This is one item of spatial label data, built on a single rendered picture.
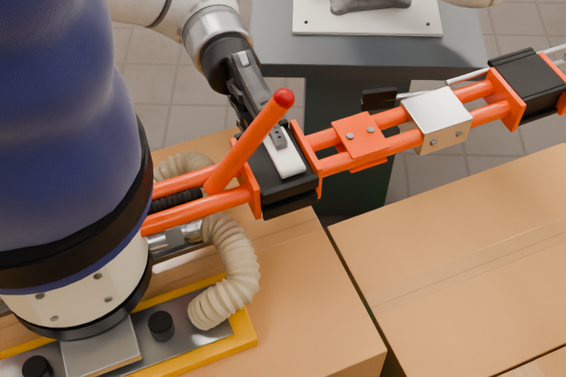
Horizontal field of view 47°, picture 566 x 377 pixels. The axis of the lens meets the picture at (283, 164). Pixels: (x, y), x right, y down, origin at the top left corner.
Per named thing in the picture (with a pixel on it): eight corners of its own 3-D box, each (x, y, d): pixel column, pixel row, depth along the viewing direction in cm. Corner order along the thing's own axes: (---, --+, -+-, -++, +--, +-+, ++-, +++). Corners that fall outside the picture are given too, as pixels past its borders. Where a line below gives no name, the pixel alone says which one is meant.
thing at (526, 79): (510, 133, 84) (521, 106, 80) (478, 94, 89) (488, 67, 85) (564, 114, 86) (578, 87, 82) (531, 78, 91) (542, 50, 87)
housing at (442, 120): (419, 159, 82) (425, 135, 79) (393, 121, 86) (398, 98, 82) (467, 143, 84) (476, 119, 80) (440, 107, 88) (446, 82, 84)
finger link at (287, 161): (282, 129, 79) (282, 124, 78) (306, 172, 75) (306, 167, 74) (259, 136, 78) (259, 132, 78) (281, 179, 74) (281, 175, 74)
